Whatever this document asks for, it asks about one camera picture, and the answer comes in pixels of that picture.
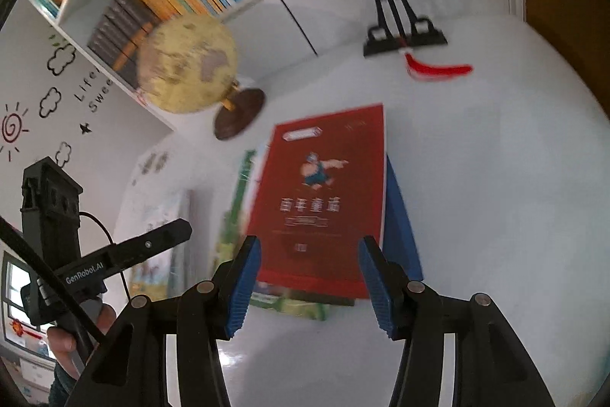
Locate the dark blue eagle book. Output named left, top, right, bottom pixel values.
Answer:
left=381, top=153, right=424, bottom=281

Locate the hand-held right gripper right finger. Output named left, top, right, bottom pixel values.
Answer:
left=358, top=236, right=556, bottom=407

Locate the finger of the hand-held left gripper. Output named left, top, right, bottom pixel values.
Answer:
left=112, top=218, right=193, bottom=269

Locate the row of dark grey volumes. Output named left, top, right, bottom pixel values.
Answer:
left=87, top=0, right=160, bottom=88

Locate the person's left hand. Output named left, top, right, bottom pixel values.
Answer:
left=47, top=302, right=118, bottom=373

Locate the white bookcase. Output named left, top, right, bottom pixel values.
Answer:
left=21, top=0, right=527, bottom=131

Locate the black fan stand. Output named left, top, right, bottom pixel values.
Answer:
left=342, top=0, right=449, bottom=57

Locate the yellow meadow rabbit book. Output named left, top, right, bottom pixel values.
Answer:
left=128, top=189, right=194, bottom=296

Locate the yellow desk globe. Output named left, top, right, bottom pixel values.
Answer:
left=136, top=15, right=266, bottom=142

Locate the red tassel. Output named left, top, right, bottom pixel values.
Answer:
left=403, top=47, right=474, bottom=82

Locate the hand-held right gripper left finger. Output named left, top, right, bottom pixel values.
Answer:
left=71, top=235, right=262, bottom=407

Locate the pale green leafy book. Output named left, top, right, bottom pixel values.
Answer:
left=212, top=148, right=331, bottom=322

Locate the green bordered book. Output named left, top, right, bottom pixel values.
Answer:
left=229, top=148, right=260, bottom=246

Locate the red cartoon man book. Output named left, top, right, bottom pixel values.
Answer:
left=244, top=103, right=386, bottom=300

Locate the brown wooden panel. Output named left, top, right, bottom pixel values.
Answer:
left=498, top=0, right=610, bottom=122

